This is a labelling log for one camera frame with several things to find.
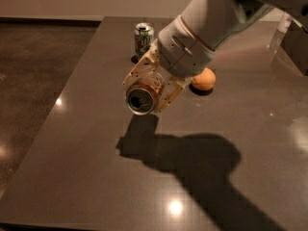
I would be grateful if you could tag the green white soda can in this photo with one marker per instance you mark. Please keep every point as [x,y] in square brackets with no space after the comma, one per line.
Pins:
[144,35]

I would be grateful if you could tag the dark box at table edge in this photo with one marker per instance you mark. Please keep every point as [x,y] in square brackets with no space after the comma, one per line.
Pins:
[295,44]

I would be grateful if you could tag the orange soda can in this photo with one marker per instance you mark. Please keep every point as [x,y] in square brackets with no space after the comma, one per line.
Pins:
[142,97]

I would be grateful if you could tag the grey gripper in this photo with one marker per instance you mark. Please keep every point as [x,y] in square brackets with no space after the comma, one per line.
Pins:
[180,50]

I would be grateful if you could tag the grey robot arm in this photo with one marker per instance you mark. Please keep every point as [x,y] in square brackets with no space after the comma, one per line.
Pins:
[216,21]

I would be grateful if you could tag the clear sanitizer pump bottle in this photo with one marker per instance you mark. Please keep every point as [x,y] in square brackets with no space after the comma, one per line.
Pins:
[284,23]

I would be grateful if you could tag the orange fruit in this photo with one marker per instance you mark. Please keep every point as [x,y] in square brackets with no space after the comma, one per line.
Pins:
[204,81]

